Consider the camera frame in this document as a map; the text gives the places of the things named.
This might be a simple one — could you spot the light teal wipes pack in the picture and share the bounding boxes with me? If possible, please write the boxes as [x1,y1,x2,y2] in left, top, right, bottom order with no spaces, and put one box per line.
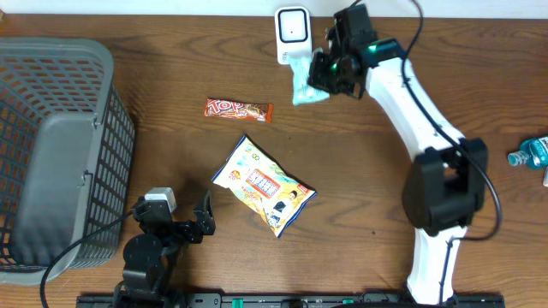
[289,48,330,106]

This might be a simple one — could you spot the yellow chips bag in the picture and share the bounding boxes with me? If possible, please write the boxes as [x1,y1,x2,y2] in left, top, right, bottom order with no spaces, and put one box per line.
[212,135,317,238]

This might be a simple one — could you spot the red Top chocolate bar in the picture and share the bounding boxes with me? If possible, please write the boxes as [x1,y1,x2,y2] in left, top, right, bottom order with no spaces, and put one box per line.
[204,98,273,123]

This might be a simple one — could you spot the teal mouthwash bottle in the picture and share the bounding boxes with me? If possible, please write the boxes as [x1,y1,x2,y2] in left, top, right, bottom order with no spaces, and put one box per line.
[507,137,547,169]

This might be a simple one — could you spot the small orange snack box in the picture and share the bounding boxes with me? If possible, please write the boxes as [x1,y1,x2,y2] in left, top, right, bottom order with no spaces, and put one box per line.
[543,167,548,187]

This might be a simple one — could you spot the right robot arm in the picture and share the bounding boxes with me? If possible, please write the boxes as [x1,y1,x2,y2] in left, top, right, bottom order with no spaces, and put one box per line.
[307,2,487,305]

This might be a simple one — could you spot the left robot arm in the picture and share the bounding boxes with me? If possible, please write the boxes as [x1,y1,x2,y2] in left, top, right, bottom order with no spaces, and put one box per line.
[110,187,216,308]

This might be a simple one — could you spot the white barcode scanner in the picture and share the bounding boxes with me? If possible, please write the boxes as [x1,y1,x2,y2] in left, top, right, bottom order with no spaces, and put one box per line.
[274,6,313,65]

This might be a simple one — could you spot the grey plastic basket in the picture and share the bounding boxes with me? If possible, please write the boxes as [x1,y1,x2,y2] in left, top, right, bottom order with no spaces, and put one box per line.
[1,38,135,286]

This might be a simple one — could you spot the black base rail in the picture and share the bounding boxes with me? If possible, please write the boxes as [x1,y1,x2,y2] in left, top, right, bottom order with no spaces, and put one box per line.
[75,292,506,308]

